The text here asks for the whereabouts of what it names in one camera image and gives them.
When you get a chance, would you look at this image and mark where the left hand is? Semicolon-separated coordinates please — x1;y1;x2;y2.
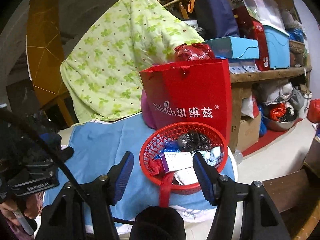
1;194;39;226

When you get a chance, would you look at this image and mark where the red ribbon bow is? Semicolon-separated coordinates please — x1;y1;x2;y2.
148;159;174;207

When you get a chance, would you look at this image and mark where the metal basin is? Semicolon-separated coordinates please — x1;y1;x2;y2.
262;114;298;132

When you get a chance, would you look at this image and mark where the light blue blanket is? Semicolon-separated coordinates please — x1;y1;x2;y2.
42;112;235;228

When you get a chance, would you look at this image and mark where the red plastic bag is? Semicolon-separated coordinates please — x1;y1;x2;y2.
174;43;215;62

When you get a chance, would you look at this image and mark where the black cable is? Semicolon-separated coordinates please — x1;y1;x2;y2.
0;108;89;202

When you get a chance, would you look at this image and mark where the white plastic bag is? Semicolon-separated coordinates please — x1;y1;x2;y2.
174;167;198;185

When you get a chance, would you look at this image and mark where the red plastic basket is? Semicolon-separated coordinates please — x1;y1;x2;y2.
139;122;228;195

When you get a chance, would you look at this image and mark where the cardboard box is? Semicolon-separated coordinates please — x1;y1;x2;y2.
236;113;261;152

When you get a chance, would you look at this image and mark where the purple white medicine box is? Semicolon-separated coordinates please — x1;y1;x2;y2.
161;152;193;173

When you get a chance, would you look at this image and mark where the dark blue bag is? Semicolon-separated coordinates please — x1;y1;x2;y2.
194;0;240;40

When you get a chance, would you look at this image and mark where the green floral quilt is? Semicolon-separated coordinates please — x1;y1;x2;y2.
60;0;203;123

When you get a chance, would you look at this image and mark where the wooden chair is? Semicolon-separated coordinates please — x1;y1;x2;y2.
26;0;75;127

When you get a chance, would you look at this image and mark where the black clothing pile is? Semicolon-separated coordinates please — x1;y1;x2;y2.
1;111;74;164

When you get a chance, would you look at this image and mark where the blue plastic bin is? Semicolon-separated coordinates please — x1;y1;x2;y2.
263;25;290;69

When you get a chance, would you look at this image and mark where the wooden shelf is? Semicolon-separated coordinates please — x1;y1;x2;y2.
228;66;312;152

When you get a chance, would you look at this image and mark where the black plastic bag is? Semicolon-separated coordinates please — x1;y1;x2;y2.
177;131;213;153

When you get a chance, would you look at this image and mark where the red paper shopping bag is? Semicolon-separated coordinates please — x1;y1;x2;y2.
140;59;232;141

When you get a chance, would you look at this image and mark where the light blue storage box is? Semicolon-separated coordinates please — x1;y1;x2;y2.
205;36;260;59

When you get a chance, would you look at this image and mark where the clear plastic wrapper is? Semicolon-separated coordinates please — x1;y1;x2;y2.
200;146;222;166

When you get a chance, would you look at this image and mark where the blue plastic bag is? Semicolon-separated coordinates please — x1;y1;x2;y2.
154;140;181;159

